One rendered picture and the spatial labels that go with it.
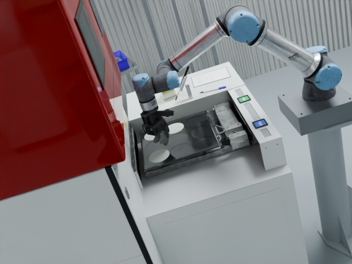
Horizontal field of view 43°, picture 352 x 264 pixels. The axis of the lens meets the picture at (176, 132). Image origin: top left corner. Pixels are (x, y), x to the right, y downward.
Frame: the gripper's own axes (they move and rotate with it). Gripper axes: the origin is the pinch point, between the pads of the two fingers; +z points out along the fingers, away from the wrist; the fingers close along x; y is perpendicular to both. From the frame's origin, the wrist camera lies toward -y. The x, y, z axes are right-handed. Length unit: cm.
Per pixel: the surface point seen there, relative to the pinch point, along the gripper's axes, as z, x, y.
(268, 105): 93, -60, -182
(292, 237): 46, 53, -6
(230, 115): 5.2, 12.9, -34.9
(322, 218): 76, 46, -49
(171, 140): 3.3, -2.3, -5.7
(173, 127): 3.2, -9.2, -15.7
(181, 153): 3.3, 9.4, 1.5
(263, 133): -2.4, 43.7, -14.3
